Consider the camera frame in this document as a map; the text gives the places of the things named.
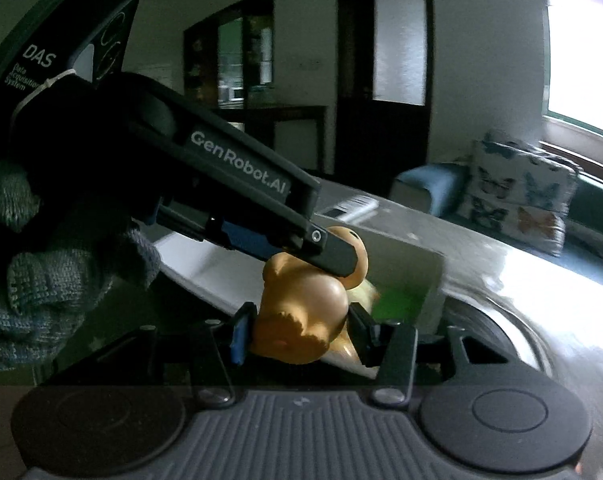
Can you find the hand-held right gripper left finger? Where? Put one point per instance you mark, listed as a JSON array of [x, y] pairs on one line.
[[239, 335]]

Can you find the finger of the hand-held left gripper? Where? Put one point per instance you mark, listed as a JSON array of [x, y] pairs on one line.
[[339, 257], [246, 240]]

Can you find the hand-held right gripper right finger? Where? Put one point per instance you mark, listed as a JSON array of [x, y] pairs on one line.
[[366, 340]]

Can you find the pale yellow chick toy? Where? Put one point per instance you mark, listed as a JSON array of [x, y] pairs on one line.
[[366, 295]]

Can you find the green rubber toy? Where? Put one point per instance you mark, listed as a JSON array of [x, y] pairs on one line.
[[399, 305]]

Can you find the large orange rubber toy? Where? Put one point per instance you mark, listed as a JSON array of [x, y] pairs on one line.
[[301, 305]]

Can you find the dark cardboard box white inside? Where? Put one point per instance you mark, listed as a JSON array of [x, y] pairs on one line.
[[406, 265]]

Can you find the person's left hand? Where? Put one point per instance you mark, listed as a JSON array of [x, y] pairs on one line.
[[36, 280]]

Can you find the white remote control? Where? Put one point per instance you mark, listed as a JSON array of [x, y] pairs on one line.
[[351, 207]]

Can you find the dark wooden display cabinet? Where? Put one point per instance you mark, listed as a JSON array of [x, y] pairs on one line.
[[206, 60]]

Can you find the teal sofa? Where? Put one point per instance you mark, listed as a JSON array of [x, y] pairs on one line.
[[426, 185]]

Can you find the butterfly print pillow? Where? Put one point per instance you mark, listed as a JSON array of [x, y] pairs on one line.
[[564, 157], [511, 200]]

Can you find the dark wooden door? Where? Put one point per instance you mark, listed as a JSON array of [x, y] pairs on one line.
[[351, 60]]

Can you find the star printed tablecloth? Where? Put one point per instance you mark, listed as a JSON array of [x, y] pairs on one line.
[[571, 340]]

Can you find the window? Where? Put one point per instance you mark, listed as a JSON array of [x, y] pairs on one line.
[[586, 60]]

